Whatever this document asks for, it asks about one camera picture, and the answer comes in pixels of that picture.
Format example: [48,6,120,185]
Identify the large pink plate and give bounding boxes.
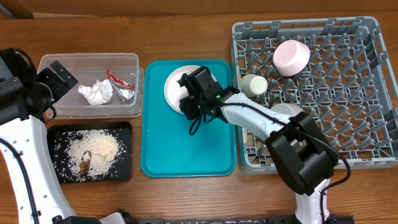
[164,65,223,113]

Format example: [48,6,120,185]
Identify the white napkin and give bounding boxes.
[78,80,113,105]

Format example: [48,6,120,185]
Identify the cream paper cup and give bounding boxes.
[241,74,268,97]

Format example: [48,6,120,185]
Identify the red foil wrapper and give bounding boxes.
[106,70,136,103]

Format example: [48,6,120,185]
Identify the grey bowl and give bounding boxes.
[271,103,303,116]

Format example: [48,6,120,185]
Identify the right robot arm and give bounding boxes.
[178,66,354,223]

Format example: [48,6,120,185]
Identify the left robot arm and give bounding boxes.
[1,48,129,223]

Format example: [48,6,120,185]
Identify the grey dishwasher rack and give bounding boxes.
[231,16,397,169]

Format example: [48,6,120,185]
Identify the clear plastic bin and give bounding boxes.
[38,53,144,119]

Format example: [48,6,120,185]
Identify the teal plastic tray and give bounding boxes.
[141,59,237,177]

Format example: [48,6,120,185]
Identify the black plastic tray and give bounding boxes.
[46,121,133,184]

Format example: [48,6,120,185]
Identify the cardboard backdrop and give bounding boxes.
[1,0,397,18]

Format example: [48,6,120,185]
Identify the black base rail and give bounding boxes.
[118,208,355,224]

